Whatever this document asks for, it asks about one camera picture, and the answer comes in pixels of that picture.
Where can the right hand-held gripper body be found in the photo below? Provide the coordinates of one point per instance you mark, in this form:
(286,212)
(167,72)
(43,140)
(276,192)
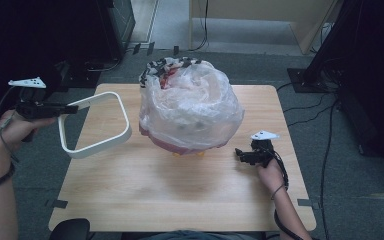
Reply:
(263,150)

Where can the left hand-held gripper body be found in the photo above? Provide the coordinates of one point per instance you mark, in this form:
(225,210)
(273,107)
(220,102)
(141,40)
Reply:
(36,108)

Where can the cream bin with face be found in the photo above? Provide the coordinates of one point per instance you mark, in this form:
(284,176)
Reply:
(179,154)

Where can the clear plastic trash bag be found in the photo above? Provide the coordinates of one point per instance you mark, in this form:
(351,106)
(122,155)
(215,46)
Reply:
(193,106)

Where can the person's right hand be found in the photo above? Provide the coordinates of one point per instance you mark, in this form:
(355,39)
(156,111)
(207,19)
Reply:
(271,175)

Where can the person's left hand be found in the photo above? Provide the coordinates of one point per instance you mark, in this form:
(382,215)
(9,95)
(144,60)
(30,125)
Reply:
(16,128)

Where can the dark flat stand base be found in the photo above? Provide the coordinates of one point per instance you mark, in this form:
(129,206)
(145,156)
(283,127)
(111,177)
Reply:
(80,75)

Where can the dark glass-front cabinet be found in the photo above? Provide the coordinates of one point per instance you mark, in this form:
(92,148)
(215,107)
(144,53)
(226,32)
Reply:
(118,23)

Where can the black stand with base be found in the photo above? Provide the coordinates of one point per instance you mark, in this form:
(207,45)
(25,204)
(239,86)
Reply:
(323,50)

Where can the black chair part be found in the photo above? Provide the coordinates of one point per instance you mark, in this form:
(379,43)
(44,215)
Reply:
(70,230)

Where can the light wooden cabinet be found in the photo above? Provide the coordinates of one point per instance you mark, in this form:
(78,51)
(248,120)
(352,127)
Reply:
(263,20)

